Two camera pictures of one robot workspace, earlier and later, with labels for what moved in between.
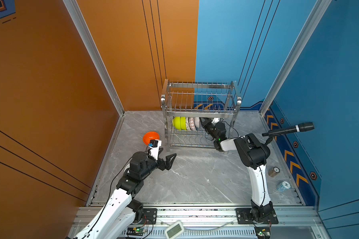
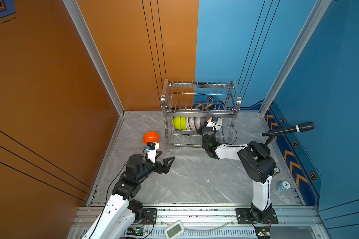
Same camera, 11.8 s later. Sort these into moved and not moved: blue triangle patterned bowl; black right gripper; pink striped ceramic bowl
Moved: black right gripper
Not moved: pink striped ceramic bowl; blue triangle patterned bowl
